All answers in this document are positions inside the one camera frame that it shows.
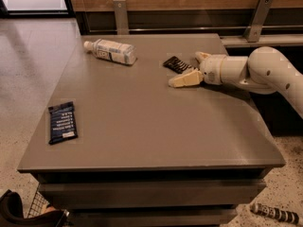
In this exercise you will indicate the grey drawer cabinet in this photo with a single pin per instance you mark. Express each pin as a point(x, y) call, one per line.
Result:
point(148, 155)

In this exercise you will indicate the wire mesh basket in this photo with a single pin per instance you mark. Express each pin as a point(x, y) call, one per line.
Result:
point(37, 205)

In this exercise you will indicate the left metal wall bracket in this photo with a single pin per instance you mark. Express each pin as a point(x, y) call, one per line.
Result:
point(121, 16)

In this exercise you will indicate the black curved seat object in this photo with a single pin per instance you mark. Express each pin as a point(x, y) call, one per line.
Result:
point(11, 214)

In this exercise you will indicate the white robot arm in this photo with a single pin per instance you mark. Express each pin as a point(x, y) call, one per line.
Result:
point(264, 71)

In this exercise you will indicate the metal wall bracket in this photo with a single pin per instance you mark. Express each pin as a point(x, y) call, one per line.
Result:
point(121, 16)
point(253, 31)

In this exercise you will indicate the right metal wall bracket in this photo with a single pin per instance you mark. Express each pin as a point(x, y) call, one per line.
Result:
point(253, 31)

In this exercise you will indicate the dark blue bar wrapper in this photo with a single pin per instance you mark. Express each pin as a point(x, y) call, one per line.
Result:
point(62, 123)

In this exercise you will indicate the black chocolate bar wrapper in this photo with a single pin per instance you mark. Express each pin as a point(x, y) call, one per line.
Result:
point(176, 65)

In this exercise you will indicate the white plastic water bottle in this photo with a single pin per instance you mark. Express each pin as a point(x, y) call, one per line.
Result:
point(112, 51)

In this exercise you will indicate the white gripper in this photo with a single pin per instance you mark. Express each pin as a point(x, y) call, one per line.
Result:
point(212, 69)

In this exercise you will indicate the black white striped cylinder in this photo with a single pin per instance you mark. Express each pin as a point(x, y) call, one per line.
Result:
point(276, 213)

